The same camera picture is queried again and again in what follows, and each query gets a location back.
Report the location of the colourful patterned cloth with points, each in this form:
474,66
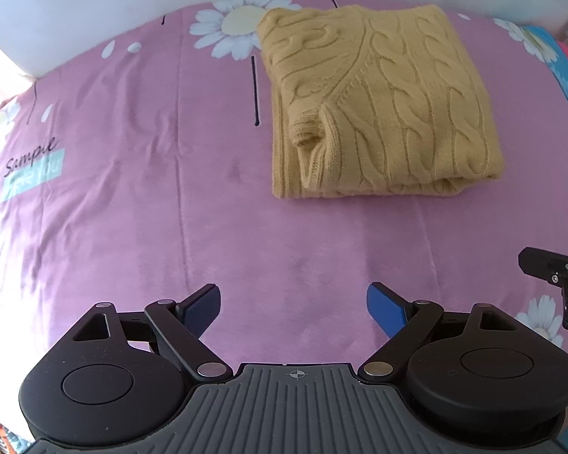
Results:
0,435

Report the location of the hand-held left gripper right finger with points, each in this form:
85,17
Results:
387,310

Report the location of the pink floral bedsheet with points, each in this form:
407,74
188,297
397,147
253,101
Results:
123,198

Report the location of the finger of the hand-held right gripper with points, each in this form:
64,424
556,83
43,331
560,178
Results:
549,265

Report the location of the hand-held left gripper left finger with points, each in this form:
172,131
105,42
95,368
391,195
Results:
199,310

